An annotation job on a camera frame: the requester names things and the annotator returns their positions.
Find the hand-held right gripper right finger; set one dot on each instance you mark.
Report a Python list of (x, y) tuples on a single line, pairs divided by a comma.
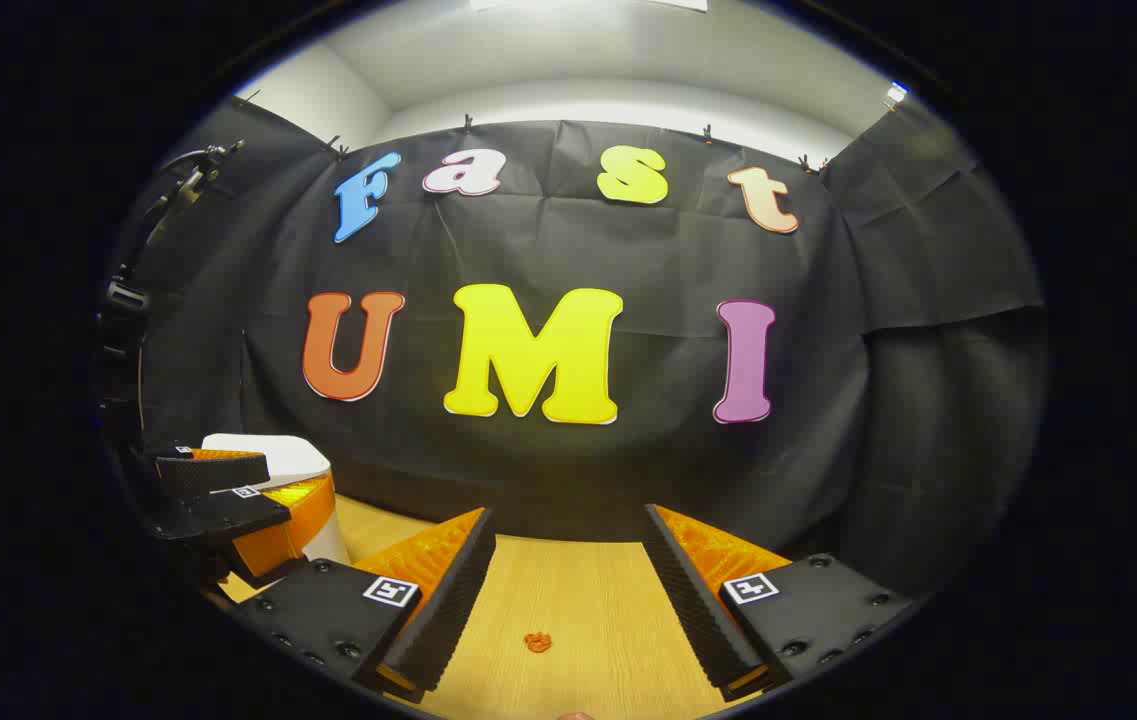
[(688, 600)]

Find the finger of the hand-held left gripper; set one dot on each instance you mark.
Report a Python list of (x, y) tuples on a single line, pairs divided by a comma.
[(228, 512), (213, 472)]

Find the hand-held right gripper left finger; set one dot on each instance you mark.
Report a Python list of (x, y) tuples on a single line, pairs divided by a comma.
[(453, 590)]

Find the white desktop garbage bin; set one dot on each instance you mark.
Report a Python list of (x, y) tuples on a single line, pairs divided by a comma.
[(278, 455)]

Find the orange paper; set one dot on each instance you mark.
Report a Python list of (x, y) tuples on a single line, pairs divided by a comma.
[(538, 642)]

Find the wooden desktop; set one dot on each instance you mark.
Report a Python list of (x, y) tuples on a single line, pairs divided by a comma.
[(568, 590)]

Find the black backdrop cloth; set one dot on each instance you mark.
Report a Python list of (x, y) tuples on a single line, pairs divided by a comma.
[(628, 250)]

